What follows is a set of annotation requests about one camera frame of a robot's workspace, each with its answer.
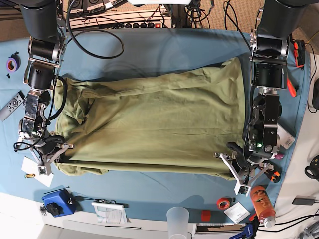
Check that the blue table cloth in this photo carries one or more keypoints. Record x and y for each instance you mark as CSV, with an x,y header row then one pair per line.
x,y
148,52

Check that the white folded booklet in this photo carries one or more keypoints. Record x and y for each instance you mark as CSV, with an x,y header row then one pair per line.
x,y
110,213

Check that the pink glue tube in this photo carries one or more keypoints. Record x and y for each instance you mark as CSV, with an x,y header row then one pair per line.
x,y
279,156

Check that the orange black tool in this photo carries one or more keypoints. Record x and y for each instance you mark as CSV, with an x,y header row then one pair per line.
x,y
299,52

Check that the translucent plastic cup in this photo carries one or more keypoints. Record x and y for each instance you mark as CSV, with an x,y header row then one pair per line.
x,y
177,223

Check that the purple tape roll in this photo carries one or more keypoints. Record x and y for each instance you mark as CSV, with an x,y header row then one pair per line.
x,y
13,63

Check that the black power adapter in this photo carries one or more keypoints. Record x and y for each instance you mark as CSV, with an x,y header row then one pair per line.
x,y
303,201

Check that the olive green t-shirt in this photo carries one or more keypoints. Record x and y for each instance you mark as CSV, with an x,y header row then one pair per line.
x,y
170,123

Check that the white small card box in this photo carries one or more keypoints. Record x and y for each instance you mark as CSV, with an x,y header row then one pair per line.
x,y
237,213

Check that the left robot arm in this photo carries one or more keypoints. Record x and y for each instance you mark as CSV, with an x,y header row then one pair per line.
x,y
269,44

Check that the blue clamp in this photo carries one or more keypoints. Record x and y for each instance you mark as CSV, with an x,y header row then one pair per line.
x,y
249,230

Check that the blue plastic box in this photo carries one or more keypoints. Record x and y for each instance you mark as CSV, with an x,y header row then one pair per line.
x,y
64,199

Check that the black knob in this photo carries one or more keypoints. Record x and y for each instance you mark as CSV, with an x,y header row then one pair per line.
x,y
54,209

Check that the small yellow battery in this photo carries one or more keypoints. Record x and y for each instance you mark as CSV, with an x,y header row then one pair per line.
x,y
29,175

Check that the orange black utility knife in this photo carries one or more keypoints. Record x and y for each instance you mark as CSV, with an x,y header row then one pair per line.
x,y
273,175

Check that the black cable tie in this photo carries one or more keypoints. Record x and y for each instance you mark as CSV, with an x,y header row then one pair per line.
x,y
56,190

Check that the white paper card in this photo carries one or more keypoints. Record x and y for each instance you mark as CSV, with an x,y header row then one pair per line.
x,y
42,174

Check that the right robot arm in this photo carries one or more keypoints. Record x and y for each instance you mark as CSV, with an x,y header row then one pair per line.
x,y
46,25

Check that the black remote control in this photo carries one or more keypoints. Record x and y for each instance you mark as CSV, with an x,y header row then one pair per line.
x,y
12,105

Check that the orange drink bottle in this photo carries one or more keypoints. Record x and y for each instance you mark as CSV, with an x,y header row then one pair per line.
x,y
264,209

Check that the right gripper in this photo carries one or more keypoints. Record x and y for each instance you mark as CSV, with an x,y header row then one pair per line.
x,y
45,149

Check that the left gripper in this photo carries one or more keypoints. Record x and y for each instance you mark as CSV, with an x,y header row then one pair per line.
x,y
246,168

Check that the orange handled screwdriver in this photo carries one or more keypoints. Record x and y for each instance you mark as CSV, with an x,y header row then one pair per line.
x,y
292,88

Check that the red tape roll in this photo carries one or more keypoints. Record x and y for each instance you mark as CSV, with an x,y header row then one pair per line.
x,y
224,203

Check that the red plastic cap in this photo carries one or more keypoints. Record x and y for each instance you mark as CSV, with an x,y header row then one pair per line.
x,y
206,216

